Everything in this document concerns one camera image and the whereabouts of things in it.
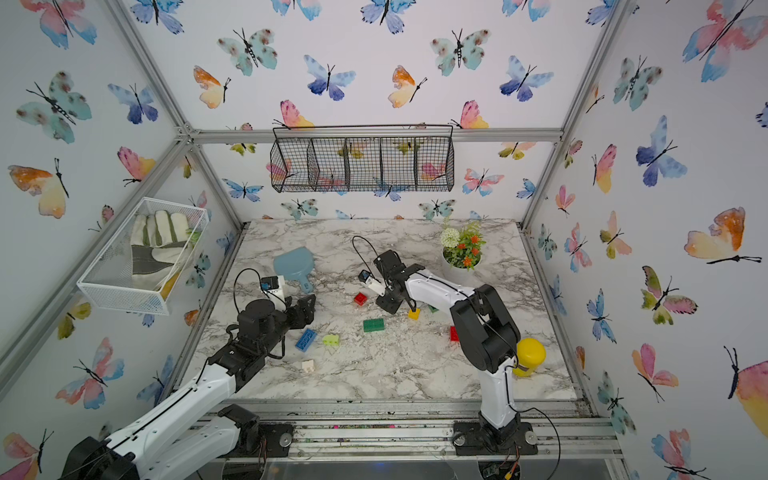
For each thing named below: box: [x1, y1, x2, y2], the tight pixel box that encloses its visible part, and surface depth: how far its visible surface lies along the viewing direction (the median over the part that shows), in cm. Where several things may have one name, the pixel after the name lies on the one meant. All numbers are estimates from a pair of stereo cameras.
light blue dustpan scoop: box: [273, 246, 315, 294], surface depth 110 cm
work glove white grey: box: [130, 210, 193, 290], surface depth 76 cm
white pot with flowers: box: [441, 221, 487, 284], surface depth 95 cm
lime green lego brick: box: [322, 334, 340, 347], surface depth 91 cm
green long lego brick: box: [363, 318, 385, 332], surface depth 95 cm
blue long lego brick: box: [295, 328, 317, 352], surface depth 91 cm
